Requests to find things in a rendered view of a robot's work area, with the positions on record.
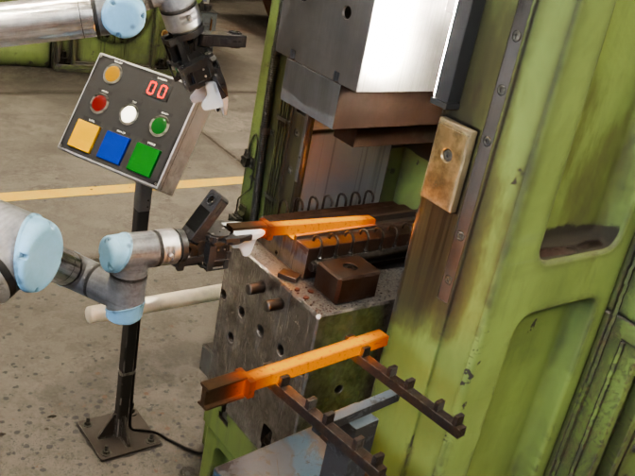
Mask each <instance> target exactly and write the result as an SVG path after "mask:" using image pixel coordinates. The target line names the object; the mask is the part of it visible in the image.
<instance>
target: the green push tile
mask: <svg viewBox="0 0 635 476"><path fill-rule="evenodd" d="M161 153H162V151H161V150H158V149H156V148H153V147H151V146H148V145H146V144H142V143H139V142H138V143H137V144H136V146H135V148H134V150H133V152H132V155H131V157H130V159H129V162H128V165H127V167H126V168H127V169H128V170H129V171H132V172H134V173H136V174H139V175H141V176H144V177H146V178H149V179H150V177H151V175H152V173H153V170H154V168H155V166H156V164H157V161H158V159H159V158H160V156H161Z"/></svg>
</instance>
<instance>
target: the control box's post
mask: <svg viewBox="0 0 635 476"><path fill-rule="evenodd" d="M151 198H152V188H150V187H147V186H145V185H144V184H141V183H139V182H136V181H135V192H134V202H133V218H132V228H131V232H135V231H145V230H147V229H148V219H149V211H150V206H151ZM137 330H138V322H135V323H134V324H131V325H123V329H122V339H121V349H120V359H119V369H120V370H121V372H122V373H129V372H132V371H133V367H134V358H135V349H136V339H137ZM132 376H133V374H132V375H128V376H124V377H122V376H120V375H119V372H118V383H117V390H116V400H115V410H114V413H115V414H117V423H116V433H115V435H116V436H120V435H119V434H120V425H121V418H122V417H123V416H125V417H126V418H127V424H128V422H129V402H130V395H131V386H132Z"/></svg>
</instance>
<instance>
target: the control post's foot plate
mask: <svg viewBox="0 0 635 476"><path fill-rule="evenodd" d="M116 423H117V414H115V413H110V414H106V415H103V416H96V417H92V418H90V417H89V416H87V417H86V419H85V420H81V421H79V422H78V423H77V427H78V428H79V431H80V432H81V434H82V435H83V436H84V437H85V439H86V443H87V445H88V446H89V447H90V448H91V449H92V450H93V451H94V453H95V455H96V456H97V458H98V459H99V461H100V462H102V463H103V462H108V461H111V460H115V459H119V458H124V457H131V456H132V455H135V454H137V453H139V452H144V451H151V450H154V449H156V448H159V447H161V446H162V445H163V443H162V441H161V440H160V439H159V438H158V437H157V436H156V434H154V433H147V432H135V431H132V430H131V429H130V428H129V423H128V424H127V418H126V417H125V416H122V418H121V425H120V434H119V435H120V436H116V435H115V433H116ZM131 426H132V427H133V428H136V429H148V430H151V429H150V428H149V426H148V425H147V423H146V422H145V420H144V419H143V418H142V416H141V415H140V413H139V412H138V411H137V409H136V408H135V407H134V402H133V403H132V417H131Z"/></svg>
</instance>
